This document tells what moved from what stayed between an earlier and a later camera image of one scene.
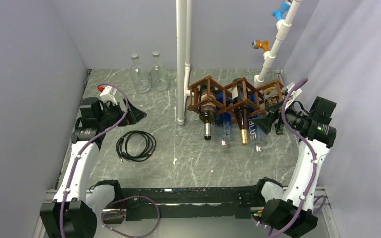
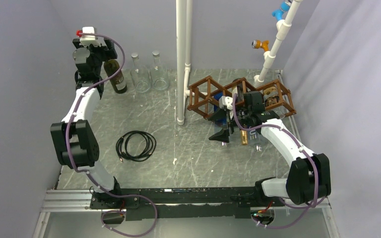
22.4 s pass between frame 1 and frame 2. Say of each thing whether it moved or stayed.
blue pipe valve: stayed
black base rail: stayed
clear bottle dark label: stayed
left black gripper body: moved
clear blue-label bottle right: stayed
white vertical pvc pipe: stayed
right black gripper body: moved
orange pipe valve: stayed
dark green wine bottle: moved
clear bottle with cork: stayed
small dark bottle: moved
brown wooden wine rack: stayed
